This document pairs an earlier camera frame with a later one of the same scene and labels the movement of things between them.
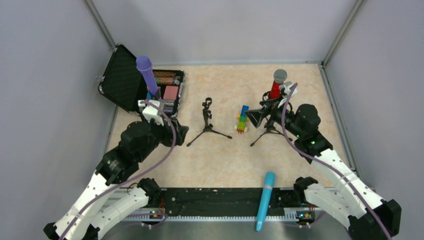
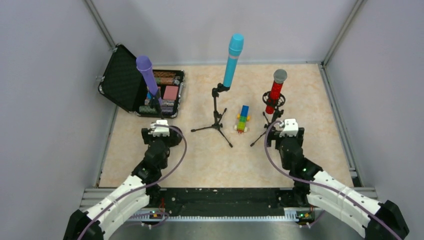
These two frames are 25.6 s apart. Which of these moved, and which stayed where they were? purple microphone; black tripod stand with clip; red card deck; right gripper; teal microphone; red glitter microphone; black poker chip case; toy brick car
Moved: teal microphone; right gripper; black tripod stand with clip
Stayed: red card deck; black poker chip case; red glitter microphone; toy brick car; purple microphone
